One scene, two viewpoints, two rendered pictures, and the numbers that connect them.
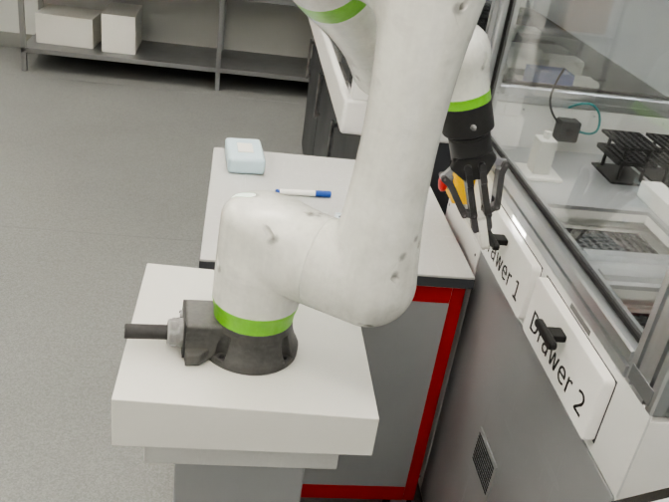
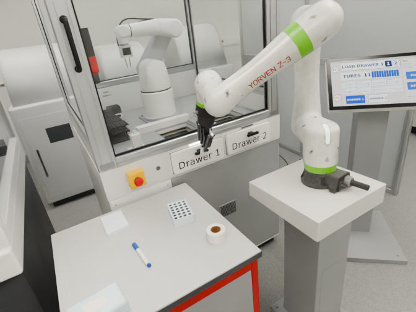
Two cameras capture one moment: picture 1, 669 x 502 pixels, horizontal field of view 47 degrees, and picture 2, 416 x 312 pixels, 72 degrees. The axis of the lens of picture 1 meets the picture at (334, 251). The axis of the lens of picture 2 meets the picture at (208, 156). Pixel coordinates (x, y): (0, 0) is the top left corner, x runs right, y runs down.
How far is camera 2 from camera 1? 1.92 m
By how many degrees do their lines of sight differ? 93
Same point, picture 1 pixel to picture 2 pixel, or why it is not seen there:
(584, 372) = (262, 128)
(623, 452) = (277, 128)
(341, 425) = not seen: hidden behind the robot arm
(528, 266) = (219, 140)
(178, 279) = (313, 209)
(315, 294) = not seen: hidden behind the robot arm
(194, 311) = (340, 173)
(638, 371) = (272, 111)
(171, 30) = not seen: outside the picture
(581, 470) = (267, 148)
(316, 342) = (295, 173)
